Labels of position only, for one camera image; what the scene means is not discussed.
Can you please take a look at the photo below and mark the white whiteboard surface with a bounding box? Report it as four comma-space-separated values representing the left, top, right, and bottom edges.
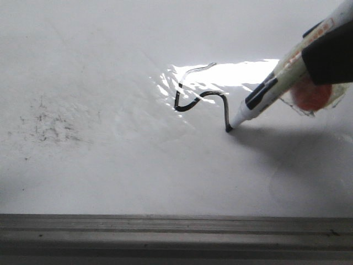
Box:
1, 1, 352, 218

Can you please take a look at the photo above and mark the white black whiteboard marker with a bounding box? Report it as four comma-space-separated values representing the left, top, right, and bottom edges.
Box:
226, 1, 352, 131

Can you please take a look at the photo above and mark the red magnet taped to marker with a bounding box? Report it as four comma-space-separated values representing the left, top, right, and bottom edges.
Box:
280, 75, 352, 117

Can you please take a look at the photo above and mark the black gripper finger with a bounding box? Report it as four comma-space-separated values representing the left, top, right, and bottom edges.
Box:
302, 18, 352, 85

